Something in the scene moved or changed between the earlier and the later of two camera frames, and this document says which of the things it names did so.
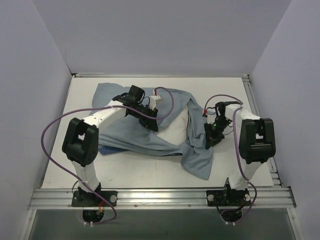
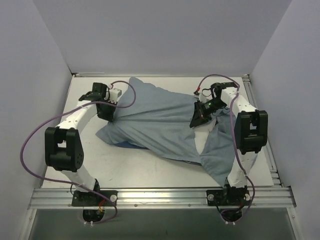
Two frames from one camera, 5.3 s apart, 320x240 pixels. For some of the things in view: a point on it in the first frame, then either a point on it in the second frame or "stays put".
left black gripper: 149,120 -> 105,113
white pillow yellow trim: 177,132 -> 201,133
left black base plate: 86,199 stays put
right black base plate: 228,198 stays put
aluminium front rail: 161,198 stays put
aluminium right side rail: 249,87 stays put
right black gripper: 213,135 -> 199,113
